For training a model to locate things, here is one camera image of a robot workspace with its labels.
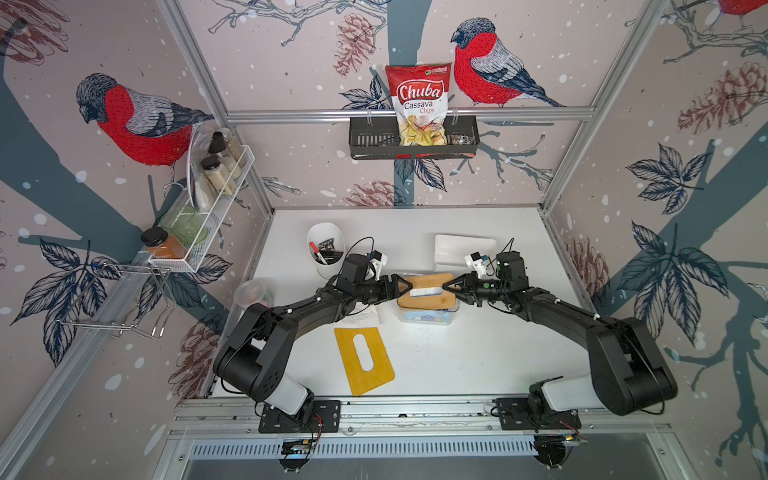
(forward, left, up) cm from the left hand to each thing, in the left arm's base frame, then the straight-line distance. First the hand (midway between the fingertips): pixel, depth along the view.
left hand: (409, 284), depth 85 cm
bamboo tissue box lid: (+2, -4, -2) cm, 5 cm away
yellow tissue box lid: (-23, +14, -12) cm, 29 cm away
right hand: (-1, -10, +1) cm, 10 cm away
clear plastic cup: (-1, +47, -4) cm, 47 cm away
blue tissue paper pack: (-6, -5, -7) cm, 11 cm away
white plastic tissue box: (+19, -16, -10) cm, 27 cm away
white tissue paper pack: (-8, +13, -3) cm, 16 cm away
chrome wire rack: (-22, +54, +23) cm, 63 cm away
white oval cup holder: (+16, +28, +4) cm, 32 cm away
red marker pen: (+13, +29, -2) cm, 32 cm away
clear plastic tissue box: (-5, +3, -6) cm, 8 cm away
